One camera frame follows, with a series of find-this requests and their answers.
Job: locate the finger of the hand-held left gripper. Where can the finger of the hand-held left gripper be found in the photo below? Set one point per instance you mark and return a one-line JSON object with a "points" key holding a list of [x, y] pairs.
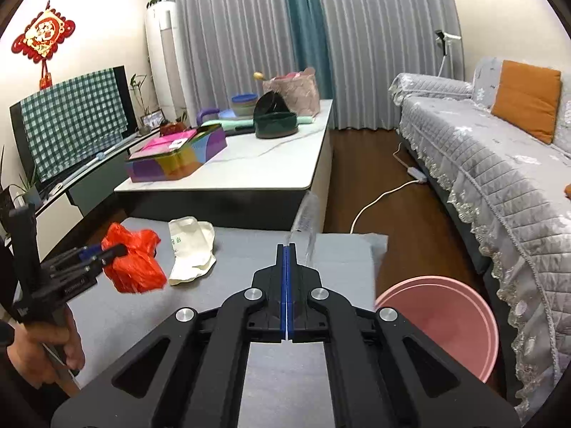
{"points": [[91, 252], [113, 250]]}

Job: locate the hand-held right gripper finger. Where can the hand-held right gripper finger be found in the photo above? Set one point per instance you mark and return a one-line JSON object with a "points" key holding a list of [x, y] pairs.
{"points": [[291, 285], [284, 285]]}

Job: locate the red plastic bag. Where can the red plastic bag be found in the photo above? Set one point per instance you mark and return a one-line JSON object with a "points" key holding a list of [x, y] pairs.
{"points": [[134, 267]]}

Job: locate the clear plastic packet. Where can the clear plastic packet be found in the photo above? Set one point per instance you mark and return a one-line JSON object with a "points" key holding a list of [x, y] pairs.
{"points": [[308, 218]]}

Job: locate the pink plastic bin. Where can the pink plastic bin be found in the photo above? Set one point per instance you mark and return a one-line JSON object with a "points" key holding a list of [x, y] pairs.
{"points": [[437, 316]]}

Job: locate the person's left forearm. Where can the person's left forearm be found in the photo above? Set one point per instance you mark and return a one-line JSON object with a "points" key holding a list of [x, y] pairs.
{"points": [[18, 403]]}

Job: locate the person's left hand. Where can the person's left hand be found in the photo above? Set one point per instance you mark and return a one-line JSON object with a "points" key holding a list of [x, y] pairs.
{"points": [[38, 352]]}

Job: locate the television cabinet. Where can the television cabinet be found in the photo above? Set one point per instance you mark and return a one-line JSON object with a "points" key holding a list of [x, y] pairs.
{"points": [[89, 187]]}

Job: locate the small potted plant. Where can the small potted plant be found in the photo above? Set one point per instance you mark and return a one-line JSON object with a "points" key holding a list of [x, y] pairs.
{"points": [[31, 194]]}

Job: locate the cream cloth bag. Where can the cream cloth bag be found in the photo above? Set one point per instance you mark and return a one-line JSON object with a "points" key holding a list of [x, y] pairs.
{"points": [[192, 249]]}

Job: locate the colourful cardboard box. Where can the colourful cardboard box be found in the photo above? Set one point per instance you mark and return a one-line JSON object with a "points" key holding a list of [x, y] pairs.
{"points": [[178, 160]]}

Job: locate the white coffee table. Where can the white coffee table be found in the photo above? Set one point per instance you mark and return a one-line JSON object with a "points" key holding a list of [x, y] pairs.
{"points": [[276, 160]]}

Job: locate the red packet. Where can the red packet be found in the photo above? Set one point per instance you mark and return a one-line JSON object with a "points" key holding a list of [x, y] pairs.
{"points": [[171, 128]]}

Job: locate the green checkered cloth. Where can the green checkered cloth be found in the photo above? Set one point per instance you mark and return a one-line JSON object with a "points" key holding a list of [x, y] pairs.
{"points": [[71, 116]]}

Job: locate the black television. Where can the black television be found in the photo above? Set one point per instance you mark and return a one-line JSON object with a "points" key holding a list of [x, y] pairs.
{"points": [[128, 98]]}

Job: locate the tall bamboo plant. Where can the tall bamboo plant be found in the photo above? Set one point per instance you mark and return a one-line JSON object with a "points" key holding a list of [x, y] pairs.
{"points": [[142, 98]]}

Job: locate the dark green round basket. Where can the dark green round basket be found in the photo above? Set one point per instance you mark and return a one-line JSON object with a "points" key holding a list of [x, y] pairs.
{"points": [[274, 125]]}

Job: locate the white power strip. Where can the white power strip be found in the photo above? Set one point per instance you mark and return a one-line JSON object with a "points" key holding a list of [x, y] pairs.
{"points": [[415, 174]]}

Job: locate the mint green cloth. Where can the mint green cloth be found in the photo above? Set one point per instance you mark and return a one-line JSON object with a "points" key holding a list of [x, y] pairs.
{"points": [[236, 124]]}

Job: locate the blue lidded bowl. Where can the blue lidded bowl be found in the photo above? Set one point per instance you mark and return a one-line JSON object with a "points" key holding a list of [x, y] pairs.
{"points": [[244, 105]]}

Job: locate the pink quilted bag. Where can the pink quilted bag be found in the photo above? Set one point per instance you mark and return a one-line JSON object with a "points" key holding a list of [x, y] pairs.
{"points": [[299, 93]]}

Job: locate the white tower air conditioner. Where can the white tower air conditioner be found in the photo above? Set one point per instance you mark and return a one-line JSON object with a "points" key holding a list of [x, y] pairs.
{"points": [[165, 53]]}

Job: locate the small yellow object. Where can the small yellow object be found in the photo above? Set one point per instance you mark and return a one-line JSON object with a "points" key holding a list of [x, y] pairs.
{"points": [[258, 76]]}

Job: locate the grey quilted sofa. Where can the grey quilted sofa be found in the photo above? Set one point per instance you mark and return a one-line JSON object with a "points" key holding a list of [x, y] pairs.
{"points": [[490, 156]]}

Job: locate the grey curtain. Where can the grey curtain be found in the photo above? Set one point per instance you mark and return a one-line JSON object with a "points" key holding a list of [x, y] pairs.
{"points": [[232, 31], [388, 31]]}

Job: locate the small green trailing plant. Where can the small green trailing plant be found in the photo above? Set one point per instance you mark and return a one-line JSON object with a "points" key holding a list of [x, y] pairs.
{"points": [[157, 0]]}

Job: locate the teal curtain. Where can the teal curtain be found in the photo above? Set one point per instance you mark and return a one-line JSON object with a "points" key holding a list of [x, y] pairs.
{"points": [[308, 22]]}

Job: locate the white floor stand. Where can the white floor stand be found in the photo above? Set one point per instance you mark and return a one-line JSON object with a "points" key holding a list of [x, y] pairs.
{"points": [[446, 49]]}

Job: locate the orange cushion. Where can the orange cushion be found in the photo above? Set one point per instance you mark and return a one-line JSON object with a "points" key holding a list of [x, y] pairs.
{"points": [[526, 98]]}

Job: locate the small photo frame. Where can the small photo frame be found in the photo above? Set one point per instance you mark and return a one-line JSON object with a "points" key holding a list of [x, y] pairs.
{"points": [[151, 120]]}

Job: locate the red knot wall decoration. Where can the red knot wall decoration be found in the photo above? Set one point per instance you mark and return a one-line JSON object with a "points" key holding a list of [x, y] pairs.
{"points": [[44, 35]]}

